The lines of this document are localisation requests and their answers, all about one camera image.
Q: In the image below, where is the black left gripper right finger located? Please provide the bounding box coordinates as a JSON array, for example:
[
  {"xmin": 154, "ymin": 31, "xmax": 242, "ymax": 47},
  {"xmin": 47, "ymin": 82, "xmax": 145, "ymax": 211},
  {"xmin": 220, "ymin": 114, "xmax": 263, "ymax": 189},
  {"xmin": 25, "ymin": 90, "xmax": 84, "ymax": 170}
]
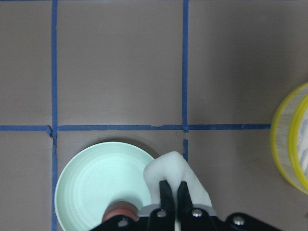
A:
[{"xmin": 177, "ymin": 181, "xmax": 217, "ymax": 231}]

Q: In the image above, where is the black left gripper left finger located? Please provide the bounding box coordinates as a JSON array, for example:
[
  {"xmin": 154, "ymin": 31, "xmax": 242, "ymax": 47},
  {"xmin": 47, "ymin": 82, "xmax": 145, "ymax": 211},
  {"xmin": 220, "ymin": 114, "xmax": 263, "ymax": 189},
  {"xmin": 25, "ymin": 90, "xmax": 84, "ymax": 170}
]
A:
[{"xmin": 158, "ymin": 180, "xmax": 176, "ymax": 231}]

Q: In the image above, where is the white steamed bun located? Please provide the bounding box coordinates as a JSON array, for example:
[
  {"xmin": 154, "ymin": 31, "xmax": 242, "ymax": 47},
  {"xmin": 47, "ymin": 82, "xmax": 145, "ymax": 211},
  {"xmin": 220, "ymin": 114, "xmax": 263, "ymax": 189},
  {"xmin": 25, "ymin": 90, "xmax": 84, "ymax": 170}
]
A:
[{"xmin": 143, "ymin": 151, "xmax": 213, "ymax": 231}]

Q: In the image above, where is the yellow bamboo steamer bottom layer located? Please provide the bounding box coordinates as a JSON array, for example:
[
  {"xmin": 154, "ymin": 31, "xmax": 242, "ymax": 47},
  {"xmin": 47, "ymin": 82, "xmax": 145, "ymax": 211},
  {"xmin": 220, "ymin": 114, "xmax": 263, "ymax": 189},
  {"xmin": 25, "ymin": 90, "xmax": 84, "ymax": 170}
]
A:
[{"xmin": 270, "ymin": 83, "xmax": 308, "ymax": 193}]

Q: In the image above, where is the brown bun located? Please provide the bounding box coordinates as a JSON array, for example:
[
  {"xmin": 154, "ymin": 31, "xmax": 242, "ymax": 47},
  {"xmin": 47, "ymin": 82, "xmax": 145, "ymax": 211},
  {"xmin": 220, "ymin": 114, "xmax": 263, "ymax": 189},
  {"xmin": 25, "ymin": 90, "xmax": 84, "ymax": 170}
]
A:
[{"xmin": 102, "ymin": 201, "xmax": 139, "ymax": 222}]

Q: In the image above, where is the light green plate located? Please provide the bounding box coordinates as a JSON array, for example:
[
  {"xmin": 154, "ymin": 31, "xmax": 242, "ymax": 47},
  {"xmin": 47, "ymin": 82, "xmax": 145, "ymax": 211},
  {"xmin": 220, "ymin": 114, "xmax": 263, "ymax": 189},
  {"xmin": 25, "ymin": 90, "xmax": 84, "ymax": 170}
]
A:
[{"xmin": 55, "ymin": 142, "xmax": 153, "ymax": 231}]

